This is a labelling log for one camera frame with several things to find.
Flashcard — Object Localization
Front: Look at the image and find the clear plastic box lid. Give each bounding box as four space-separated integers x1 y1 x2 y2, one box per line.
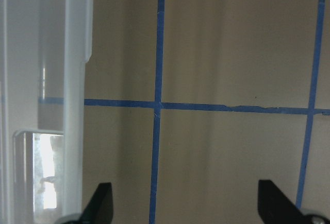
1 0 93 223

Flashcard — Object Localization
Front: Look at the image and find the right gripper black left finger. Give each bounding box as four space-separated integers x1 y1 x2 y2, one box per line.
77 182 113 224

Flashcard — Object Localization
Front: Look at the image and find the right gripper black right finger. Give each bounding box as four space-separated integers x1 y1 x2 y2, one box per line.
258 180 306 224

